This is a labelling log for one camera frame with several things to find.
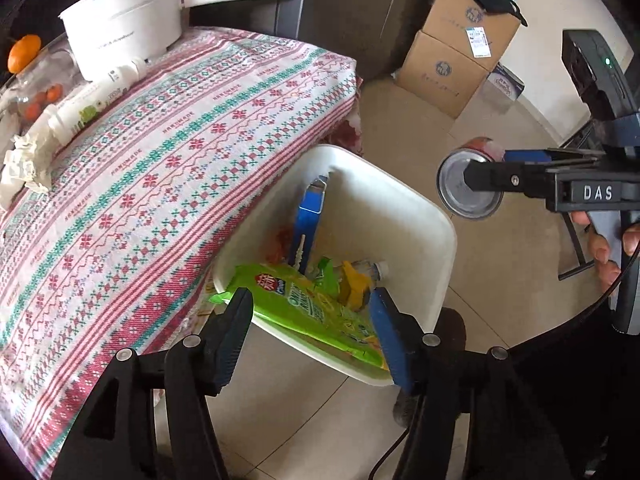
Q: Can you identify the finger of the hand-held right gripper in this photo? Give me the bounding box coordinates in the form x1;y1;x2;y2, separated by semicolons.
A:
463;160;549;197
502;148;601;166

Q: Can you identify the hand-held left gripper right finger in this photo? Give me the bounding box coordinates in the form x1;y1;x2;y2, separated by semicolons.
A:
368;285;576;480

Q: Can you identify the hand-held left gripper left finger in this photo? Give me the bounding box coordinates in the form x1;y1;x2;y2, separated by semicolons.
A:
50;287;255;480

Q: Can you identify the red metal can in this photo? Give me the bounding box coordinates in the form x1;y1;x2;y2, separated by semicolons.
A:
436;135;507;220

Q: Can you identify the yellow snack bag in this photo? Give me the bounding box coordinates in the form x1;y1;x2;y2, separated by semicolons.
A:
338;260;375;312

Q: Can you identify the clear plastic bottle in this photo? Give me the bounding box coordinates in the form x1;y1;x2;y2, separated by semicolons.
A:
349;258;390;282

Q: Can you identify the green snack bag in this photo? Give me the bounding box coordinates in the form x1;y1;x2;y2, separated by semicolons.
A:
209;262;392;372

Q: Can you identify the white plastic bin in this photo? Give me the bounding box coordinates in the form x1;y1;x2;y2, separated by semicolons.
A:
209;144;459;387

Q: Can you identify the blue cardboard box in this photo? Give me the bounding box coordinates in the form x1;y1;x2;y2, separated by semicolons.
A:
286;174;329;273

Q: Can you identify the person's right hand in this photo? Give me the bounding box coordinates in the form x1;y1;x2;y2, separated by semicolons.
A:
571;210;640;293

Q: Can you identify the blue tissue pack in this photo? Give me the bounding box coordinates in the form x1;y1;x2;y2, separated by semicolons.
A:
487;62;526;102

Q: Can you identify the large cardboard box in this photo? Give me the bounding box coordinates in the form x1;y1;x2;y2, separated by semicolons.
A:
394;29;489;120

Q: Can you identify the cardboard box with label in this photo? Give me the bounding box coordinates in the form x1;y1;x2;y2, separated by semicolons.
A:
421;0;521;59

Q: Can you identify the black cloth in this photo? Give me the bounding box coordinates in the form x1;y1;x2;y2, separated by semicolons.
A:
464;0;529;28

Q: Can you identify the rose print cloth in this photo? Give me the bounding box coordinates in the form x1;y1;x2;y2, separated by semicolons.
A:
320;74;366;157

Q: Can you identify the patterned striped tablecloth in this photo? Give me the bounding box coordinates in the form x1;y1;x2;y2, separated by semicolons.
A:
0;26;363;466

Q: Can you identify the grey refrigerator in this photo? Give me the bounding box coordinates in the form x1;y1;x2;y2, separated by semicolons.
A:
179;0;452;82

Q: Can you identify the crumpled white tissue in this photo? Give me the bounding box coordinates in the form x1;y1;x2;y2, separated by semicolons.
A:
0;119;64;212

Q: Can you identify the white and green bottle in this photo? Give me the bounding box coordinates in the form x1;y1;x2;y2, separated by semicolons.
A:
41;82;124;144

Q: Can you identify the small white bottle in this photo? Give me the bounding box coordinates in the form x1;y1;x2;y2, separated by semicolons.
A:
94;57;152;87

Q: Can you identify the glass jar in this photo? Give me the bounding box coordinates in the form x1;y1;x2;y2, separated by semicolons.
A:
0;44;85;123

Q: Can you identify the white electric pot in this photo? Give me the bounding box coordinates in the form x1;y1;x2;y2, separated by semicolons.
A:
58;0;292;84

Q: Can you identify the orange fruit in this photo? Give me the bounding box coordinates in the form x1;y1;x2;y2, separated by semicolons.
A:
7;33;42;74

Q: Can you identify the black cable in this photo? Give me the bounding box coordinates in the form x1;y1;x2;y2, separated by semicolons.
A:
369;429;412;480

